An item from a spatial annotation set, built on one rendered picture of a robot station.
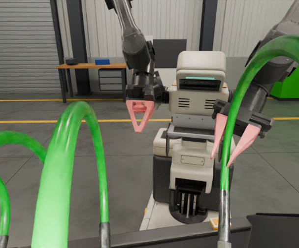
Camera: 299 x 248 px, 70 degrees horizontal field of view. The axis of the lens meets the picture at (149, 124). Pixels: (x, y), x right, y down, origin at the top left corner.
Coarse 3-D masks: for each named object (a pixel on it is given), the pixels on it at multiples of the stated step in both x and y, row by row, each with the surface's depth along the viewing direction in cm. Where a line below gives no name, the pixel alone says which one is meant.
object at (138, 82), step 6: (132, 78) 55; (138, 78) 53; (144, 78) 53; (150, 78) 54; (132, 84) 54; (138, 84) 52; (144, 84) 52; (150, 84) 53; (126, 90) 50; (132, 90) 49; (138, 90) 51; (150, 90) 49; (132, 96) 52; (138, 96) 53
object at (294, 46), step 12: (288, 36) 14; (264, 48) 18; (276, 48) 15; (288, 48) 13; (252, 60) 22; (264, 60) 19; (252, 72) 24; (240, 84) 28; (240, 96) 30; (228, 120) 36; (228, 132) 37; (228, 144) 38; (228, 156) 38; (228, 168) 38; (228, 180) 37
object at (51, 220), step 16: (64, 112) 14; (80, 112) 15; (64, 128) 12; (96, 128) 28; (64, 144) 11; (96, 144) 32; (48, 160) 10; (64, 160) 10; (48, 176) 10; (64, 176) 10; (48, 192) 9; (64, 192) 10; (48, 208) 9; (64, 208) 9; (48, 224) 9; (64, 224) 9; (32, 240) 9; (48, 240) 8; (64, 240) 9
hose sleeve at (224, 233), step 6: (222, 192) 36; (228, 192) 36; (222, 198) 36; (228, 198) 35; (222, 204) 35; (228, 204) 35; (222, 210) 35; (228, 210) 34; (222, 216) 34; (228, 216) 34; (222, 222) 34; (228, 222) 33; (222, 228) 33; (228, 228) 33; (222, 234) 33; (228, 234) 33; (222, 240) 32; (228, 240) 32
